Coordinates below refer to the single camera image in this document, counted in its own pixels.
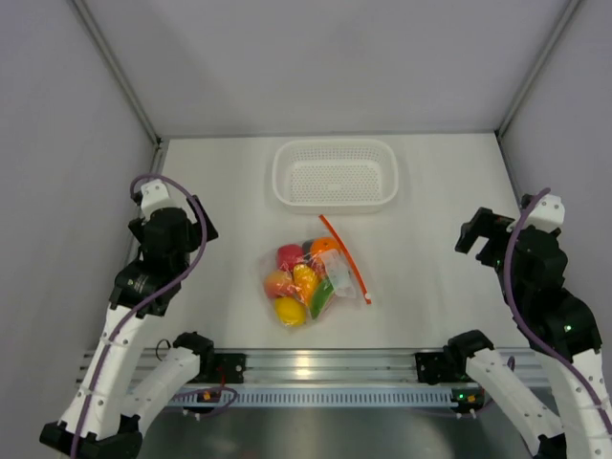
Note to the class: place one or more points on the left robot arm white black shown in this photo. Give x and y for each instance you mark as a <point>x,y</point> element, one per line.
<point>109,417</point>

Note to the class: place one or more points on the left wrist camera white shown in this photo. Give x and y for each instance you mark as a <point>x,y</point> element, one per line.
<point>153,196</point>

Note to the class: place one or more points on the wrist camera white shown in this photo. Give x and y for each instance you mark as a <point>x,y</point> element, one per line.
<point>153,196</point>
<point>548,214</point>

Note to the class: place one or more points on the yellow fake lemon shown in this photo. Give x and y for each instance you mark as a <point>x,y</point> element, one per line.
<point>290,311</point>

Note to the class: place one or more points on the orange fake fruit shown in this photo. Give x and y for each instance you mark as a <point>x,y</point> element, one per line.
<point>323,245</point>

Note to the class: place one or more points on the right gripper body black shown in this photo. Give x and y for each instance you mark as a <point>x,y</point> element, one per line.
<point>495,229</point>

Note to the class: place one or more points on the white perforated plastic basket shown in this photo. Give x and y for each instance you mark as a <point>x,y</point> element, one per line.
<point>335,176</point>

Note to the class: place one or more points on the red fake apple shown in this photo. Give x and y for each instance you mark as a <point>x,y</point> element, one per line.
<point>288,256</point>

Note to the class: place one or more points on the white slotted cable duct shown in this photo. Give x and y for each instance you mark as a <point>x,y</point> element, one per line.
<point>421,397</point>

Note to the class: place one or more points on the yellow orange fake mango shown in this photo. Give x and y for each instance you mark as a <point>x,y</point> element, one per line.
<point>306,281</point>

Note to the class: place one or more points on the clear zip top bag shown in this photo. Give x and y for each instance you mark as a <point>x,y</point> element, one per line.
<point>340,267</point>

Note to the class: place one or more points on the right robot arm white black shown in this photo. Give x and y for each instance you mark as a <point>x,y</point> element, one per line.
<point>560,328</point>

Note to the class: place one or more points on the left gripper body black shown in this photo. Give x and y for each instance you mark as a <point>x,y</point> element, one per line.
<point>193,242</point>

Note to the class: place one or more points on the aluminium rail frame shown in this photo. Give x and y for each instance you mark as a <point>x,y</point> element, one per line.
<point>376,366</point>

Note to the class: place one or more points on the dark fake plum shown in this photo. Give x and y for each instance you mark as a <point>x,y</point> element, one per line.
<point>307,247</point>

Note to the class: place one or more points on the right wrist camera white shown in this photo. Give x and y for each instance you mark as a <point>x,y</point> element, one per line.
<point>548,214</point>

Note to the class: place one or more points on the fake watermelon slice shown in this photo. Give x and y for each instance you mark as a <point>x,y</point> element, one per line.
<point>322,295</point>

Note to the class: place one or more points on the peach fake fruit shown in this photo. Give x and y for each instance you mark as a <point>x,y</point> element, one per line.
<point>278,284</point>

